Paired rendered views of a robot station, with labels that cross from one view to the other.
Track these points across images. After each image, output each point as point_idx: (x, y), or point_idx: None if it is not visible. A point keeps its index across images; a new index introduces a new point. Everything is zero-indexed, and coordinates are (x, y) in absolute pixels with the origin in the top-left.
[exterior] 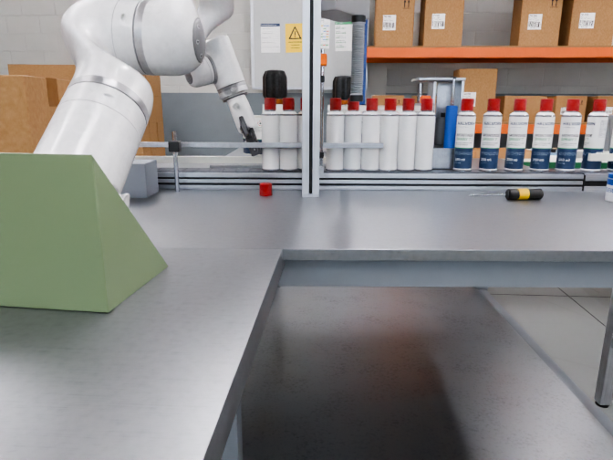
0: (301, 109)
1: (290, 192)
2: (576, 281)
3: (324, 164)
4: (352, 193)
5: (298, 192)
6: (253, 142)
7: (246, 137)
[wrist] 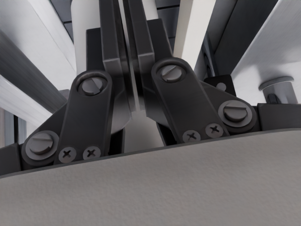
0: None
1: (18, 15)
2: None
3: (249, 74)
4: (67, 88)
5: (30, 29)
6: (19, 117)
7: (5, 147)
